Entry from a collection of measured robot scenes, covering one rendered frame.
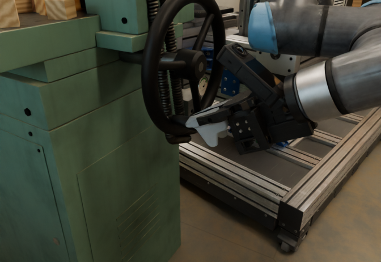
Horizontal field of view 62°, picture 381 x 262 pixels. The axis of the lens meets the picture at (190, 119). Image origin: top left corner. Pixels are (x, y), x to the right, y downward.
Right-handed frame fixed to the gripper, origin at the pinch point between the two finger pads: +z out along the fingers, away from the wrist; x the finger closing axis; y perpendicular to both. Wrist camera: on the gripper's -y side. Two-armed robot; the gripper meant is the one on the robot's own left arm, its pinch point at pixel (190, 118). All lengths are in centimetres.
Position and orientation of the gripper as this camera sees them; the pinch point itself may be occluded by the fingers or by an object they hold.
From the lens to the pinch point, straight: 56.0
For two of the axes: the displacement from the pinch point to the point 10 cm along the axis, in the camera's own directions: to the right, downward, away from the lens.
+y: 4.3, 8.9, 1.5
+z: -7.4, 2.5, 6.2
